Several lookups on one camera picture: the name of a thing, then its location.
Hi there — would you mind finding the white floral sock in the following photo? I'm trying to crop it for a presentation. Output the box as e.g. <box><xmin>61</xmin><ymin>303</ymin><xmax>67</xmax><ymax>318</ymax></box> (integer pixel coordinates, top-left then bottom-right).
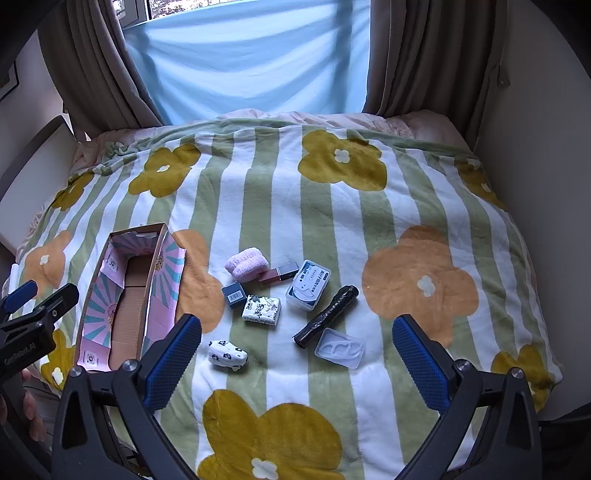
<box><xmin>206</xmin><ymin>339</ymin><xmax>249</xmax><ymax>371</ymax></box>

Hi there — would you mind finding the pink and white sock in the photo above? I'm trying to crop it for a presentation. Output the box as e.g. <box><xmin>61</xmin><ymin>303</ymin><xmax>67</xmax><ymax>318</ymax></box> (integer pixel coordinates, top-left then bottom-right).
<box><xmin>225</xmin><ymin>248</ymin><xmax>270</xmax><ymax>281</ymax></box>

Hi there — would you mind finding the striped flower blanket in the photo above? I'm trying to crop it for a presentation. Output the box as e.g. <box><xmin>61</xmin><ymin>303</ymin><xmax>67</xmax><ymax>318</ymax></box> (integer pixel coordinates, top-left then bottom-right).
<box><xmin>18</xmin><ymin>117</ymin><xmax>566</xmax><ymax>480</ymax></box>

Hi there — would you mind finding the printed cardboard box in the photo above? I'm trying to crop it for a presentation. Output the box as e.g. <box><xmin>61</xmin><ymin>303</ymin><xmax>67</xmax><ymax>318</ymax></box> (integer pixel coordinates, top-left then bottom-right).
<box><xmin>74</xmin><ymin>223</ymin><xmax>189</xmax><ymax>374</ymax></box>

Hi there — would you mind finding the clear plastic case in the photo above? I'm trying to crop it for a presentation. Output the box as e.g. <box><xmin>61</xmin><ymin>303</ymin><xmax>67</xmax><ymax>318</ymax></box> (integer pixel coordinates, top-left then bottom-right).
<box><xmin>315</xmin><ymin>328</ymin><xmax>368</xmax><ymax>369</ymax></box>

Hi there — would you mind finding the maroon lipstick tube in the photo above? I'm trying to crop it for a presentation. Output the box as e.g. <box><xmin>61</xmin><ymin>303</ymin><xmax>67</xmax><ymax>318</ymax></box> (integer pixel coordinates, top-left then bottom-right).
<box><xmin>259</xmin><ymin>261</ymin><xmax>300</xmax><ymax>284</ymax></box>

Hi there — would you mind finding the clear box with blue label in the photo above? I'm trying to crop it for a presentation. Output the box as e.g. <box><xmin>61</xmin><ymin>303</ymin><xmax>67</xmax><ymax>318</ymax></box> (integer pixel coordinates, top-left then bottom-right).
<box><xmin>285</xmin><ymin>259</ymin><xmax>332</xmax><ymax>313</ymax></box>

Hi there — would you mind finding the light blue sheet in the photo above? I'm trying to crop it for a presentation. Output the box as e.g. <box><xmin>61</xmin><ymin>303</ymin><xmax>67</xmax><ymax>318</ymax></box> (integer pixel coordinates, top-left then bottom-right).
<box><xmin>122</xmin><ymin>0</ymin><xmax>372</xmax><ymax>127</ymax></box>

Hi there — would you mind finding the person's left hand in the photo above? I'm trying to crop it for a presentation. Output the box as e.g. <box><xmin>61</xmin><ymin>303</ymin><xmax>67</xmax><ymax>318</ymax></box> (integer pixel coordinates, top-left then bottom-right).
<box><xmin>0</xmin><ymin>368</ymin><xmax>48</xmax><ymax>441</ymax></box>

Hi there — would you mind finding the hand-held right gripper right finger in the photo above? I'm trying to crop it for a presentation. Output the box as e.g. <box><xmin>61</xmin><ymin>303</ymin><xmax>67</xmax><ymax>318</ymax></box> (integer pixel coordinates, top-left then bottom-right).
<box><xmin>392</xmin><ymin>314</ymin><xmax>543</xmax><ymax>480</ymax></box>

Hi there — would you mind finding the beige curtain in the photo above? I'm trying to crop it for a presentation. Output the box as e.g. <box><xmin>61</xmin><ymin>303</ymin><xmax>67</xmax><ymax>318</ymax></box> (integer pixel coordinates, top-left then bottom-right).
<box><xmin>362</xmin><ymin>0</ymin><xmax>504</xmax><ymax>121</ymax></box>
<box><xmin>37</xmin><ymin>0</ymin><xmax>162</xmax><ymax>137</ymax></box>

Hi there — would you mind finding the white bed side board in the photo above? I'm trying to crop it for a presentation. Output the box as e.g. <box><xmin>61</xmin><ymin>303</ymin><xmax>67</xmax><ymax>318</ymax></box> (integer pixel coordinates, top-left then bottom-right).
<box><xmin>0</xmin><ymin>115</ymin><xmax>80</xmax><ymax>252</ymax></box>

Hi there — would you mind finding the small blue box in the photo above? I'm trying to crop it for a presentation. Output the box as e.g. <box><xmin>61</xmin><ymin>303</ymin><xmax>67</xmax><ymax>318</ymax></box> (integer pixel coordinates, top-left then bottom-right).
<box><xmin>222</xmin><ymin>281</ymin><xmax>246</xmax><ymax>305</ymax></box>

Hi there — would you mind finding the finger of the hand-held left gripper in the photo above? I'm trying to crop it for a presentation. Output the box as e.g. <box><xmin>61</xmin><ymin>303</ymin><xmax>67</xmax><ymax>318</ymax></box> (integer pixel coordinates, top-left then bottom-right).
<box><xmin>0</xmin><ymin>282</ymin><xmax>80</xmax><ymax>334</ymax></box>
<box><xmin>0</xmin><ymin>280</ymin><xmax>38</xmax><ymax>319</ymax></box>

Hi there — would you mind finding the window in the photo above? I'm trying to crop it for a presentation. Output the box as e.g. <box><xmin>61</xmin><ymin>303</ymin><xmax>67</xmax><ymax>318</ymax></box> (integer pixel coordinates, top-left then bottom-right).
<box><xmin>113</xmin><ymin>0</ymin><xmax>324</xmax><ymax>23</ymax></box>

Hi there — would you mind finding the floral tissue pack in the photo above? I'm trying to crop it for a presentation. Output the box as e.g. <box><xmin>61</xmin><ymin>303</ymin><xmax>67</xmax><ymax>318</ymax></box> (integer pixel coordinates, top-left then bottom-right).
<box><xmin>242</xmin><ymin>294</ymin><xmax>282</xmax><ymax>326</ymax></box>

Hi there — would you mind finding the black garbage bag roll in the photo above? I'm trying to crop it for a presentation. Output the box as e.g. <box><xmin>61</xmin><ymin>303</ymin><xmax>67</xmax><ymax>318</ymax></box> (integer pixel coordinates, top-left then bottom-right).
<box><xmin>293</xmin><ymin>285</ymin><xmax>360</xmax><ymax>344</ymax></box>

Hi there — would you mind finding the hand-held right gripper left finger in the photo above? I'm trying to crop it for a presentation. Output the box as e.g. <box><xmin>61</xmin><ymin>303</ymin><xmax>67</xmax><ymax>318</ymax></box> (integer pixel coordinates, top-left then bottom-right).
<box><xmin>51</xmin><ymin>314</ymin><xmax>204</xmax><ymax>480</ymax></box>

